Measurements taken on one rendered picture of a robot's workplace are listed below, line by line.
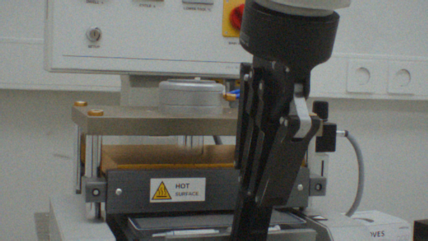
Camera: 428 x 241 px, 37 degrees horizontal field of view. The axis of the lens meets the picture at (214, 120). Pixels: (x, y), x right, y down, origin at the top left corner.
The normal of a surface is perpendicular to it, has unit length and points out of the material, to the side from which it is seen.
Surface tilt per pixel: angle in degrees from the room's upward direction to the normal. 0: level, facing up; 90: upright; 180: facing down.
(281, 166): 124
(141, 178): 90
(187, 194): 90
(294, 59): 110
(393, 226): 87
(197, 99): 90
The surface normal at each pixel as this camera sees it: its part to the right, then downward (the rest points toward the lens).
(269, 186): 0.22, 0.62
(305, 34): 0.20, 0.42
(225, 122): 0.30, 0.09
